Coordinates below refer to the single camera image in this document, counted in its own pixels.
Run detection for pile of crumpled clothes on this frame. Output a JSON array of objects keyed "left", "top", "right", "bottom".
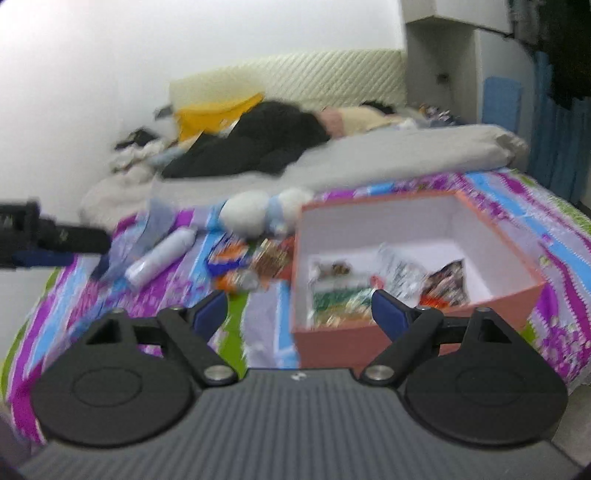
[{"left": 113, "top": 129, "right": 182, "bottom": 175}]

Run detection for white plastic bottle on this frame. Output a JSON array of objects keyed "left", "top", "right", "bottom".
[{"left": 124, "top": 228, "right": 197, "bottom": 290}]

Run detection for grey duvet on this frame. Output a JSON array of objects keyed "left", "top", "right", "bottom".
[{"left": 81, "top": 124, "right": 530, "bottom": 232}]

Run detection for red brown snack packet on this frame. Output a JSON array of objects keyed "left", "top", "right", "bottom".
[{"left": 252, "top": 237, "right": 296, "bottom": 280}]

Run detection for white brown snack packet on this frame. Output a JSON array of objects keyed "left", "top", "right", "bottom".
[{"left": 308, "top": 260, "right": 366, "bottom": 289}]

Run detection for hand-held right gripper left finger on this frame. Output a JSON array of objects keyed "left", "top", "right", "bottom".
[{"left": 78, "top": 291, "right": 238, "bottom": 386}]

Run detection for pink cloth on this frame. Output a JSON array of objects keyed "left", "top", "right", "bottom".
[{"left": 321, "top": 107, "right": 345, "bottom": 135}]

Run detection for hanging dark clothes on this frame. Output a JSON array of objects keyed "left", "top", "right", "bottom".
[{"left": 507, "top": 0, "right": 591, "bottom": 110}]

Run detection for black jacket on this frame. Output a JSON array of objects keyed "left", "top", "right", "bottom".
[{"left": 161, "top": 102, "right": 331, "bottom": 179}]

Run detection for blue curtain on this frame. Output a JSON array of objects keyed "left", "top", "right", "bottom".
[{"left": 529, "top": 51, "right": 591, "bottom": 209}]

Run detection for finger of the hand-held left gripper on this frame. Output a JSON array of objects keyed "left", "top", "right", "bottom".
[{"left": 39, "top": 219, "right": 113, "bottom": 256}]

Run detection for beige cloth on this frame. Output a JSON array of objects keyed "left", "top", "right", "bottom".
[{"left": 337, "top": 106, "right": 408, "bottom": 133}]

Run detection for blue foam pad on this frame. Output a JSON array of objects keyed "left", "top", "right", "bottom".
[{"left": 485, "top": 76, "right": 525, "bottom": 128}]

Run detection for pink cardboard box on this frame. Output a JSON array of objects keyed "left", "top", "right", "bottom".
[{"left": 290, "top": 190, "right": 548, "bottom": 371}]

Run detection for green snack packet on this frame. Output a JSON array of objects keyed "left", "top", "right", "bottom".
[{"left": 311, "top": 286, "right": 376, "bottom": 329}]

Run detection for white and blue plush toy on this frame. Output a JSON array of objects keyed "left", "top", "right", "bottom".
[{"left": 219, "top": 187, "right": 315, "bottom": 239}]

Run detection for cream quilted headboard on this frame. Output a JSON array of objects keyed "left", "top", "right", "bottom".
[{"left": 168, "top": 48, "right": 408, "bottom": 117}]

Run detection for yellow pillow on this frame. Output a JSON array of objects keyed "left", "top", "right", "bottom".
[{"left": 178, "top": 92, "right": 265, "bottom": 142}]

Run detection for blue orange snack packet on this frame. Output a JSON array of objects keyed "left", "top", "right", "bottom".
[{"left": 205, "top": 233, "right": 253, "bottom": 278}]

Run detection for silver orange snack packet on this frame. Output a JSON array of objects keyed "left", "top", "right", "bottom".
[{"left": 217, "top": 270, "right": 262, "bottom": 295}]

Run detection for group of toiletry bottles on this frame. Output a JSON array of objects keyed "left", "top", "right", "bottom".
[{"left": 418, "top": 104, "right": 463, "bottom": 126}]

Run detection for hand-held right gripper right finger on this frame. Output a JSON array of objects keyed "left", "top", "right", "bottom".
[{"left": 360, "top": 290, "right": 520, "bottom": 386}]

